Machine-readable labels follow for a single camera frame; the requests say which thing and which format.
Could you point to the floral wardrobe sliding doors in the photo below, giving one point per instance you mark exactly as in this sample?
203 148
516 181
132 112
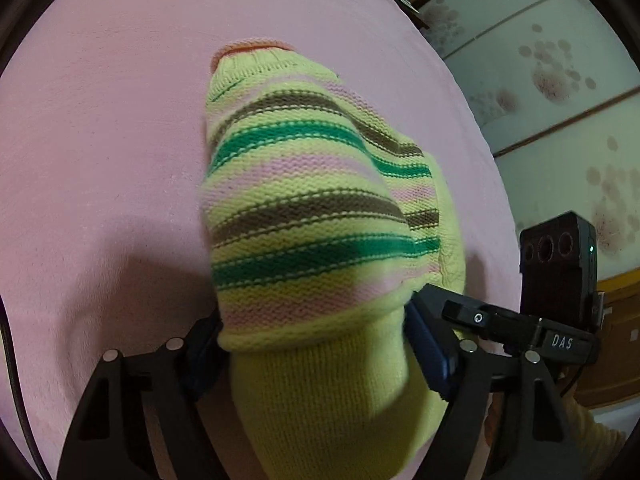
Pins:
554 87

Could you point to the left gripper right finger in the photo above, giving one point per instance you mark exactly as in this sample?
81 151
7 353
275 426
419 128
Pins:
433 341

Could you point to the black camera box right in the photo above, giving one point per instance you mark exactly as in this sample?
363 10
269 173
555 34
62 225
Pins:
559 269

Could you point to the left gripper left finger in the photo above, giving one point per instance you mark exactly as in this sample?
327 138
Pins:
183 375

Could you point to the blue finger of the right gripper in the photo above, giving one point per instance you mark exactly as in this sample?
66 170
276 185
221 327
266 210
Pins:
490 322

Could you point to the yellow striped knit cardigan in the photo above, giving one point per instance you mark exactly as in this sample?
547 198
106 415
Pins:
323 221

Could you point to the dark wooden nightstand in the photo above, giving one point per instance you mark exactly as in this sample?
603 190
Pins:
412 14

